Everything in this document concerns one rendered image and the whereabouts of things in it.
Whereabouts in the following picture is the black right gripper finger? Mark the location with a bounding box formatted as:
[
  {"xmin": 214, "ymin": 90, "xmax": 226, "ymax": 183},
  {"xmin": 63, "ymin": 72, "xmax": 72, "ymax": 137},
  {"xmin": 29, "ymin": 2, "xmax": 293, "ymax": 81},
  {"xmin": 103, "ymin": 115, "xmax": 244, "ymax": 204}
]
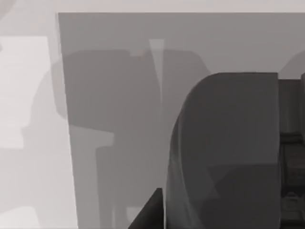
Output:
[{"xmin": 128, "ymin": 187, "xmax": 165, "ymax": 229}]

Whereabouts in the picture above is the dark grey rounded block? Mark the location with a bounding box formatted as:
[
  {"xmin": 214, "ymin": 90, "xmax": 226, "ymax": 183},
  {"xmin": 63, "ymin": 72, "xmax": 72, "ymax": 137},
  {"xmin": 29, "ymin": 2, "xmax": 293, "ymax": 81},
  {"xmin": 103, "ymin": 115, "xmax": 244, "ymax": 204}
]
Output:
[{"xmin": 165, "ymin": 72, "xmax": 305, "ymax": 229}]

